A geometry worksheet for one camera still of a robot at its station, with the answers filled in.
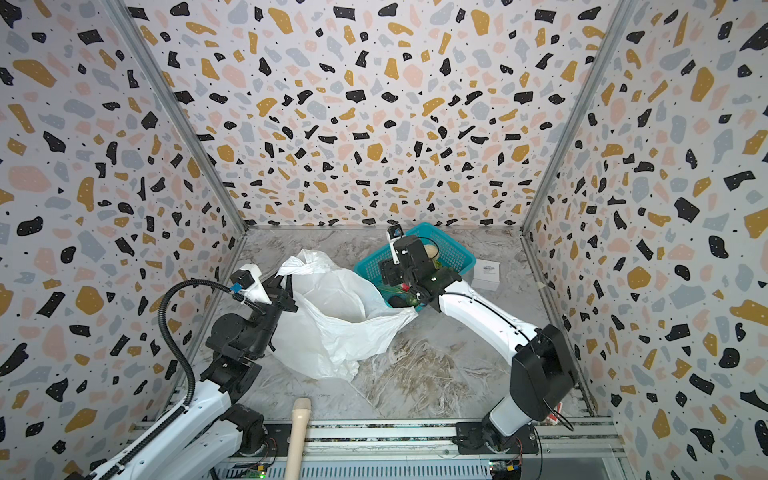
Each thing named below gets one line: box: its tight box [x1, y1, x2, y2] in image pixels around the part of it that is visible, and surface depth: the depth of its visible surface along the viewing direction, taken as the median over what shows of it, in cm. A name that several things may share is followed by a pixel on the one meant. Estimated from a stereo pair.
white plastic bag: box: [274, 249, 419, 380], surface depth 78 cm
